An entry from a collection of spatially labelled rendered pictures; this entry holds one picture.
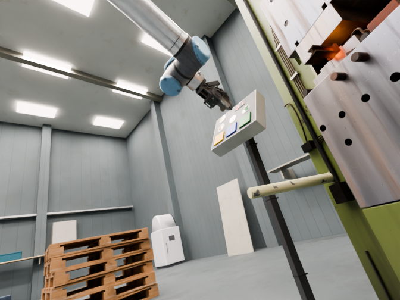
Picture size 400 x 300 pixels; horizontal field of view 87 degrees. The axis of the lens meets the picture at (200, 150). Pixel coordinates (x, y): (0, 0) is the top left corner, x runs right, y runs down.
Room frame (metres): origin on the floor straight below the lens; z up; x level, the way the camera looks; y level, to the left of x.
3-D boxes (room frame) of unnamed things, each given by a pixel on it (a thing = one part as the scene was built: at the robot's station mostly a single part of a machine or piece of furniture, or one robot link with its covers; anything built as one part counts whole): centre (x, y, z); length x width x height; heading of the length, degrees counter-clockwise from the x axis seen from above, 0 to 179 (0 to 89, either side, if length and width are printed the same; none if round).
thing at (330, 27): (0.71, -0.76, 1.12); 0.42 x 0.20 x 0.10; 110
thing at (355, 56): (0.51, -0.52, 0.87); 0.04 x 0.03 x 0.03; 110
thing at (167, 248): (7.31, 1.81, 0.79); 0.78 x 0.70 x 1.58; 46
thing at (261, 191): (0.94, -0.36, 0.62); 0.44 x 0.05 x 0.05; 110
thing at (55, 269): (2.96, 1.65, 0.42); 1.17 x 0.81 x 0.83; 134
